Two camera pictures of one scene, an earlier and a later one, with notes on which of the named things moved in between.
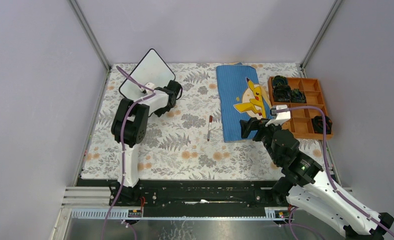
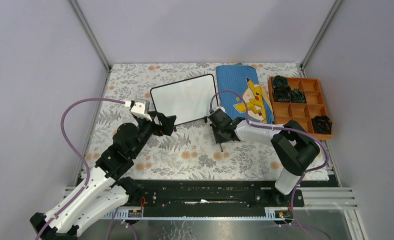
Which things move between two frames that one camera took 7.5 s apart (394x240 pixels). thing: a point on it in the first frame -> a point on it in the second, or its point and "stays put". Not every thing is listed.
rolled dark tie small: [297, 96] stays put
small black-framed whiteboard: [152, 69] -> [188, 99]
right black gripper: [254, 124] -> [217, 139]
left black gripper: [158, 113] -> [168, 123]
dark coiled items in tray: [282, 93] stays put
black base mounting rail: [187, 193] stays put
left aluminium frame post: [90, 34] stays put
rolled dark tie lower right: [318, 126] stays put
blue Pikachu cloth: [241, 97] stays put
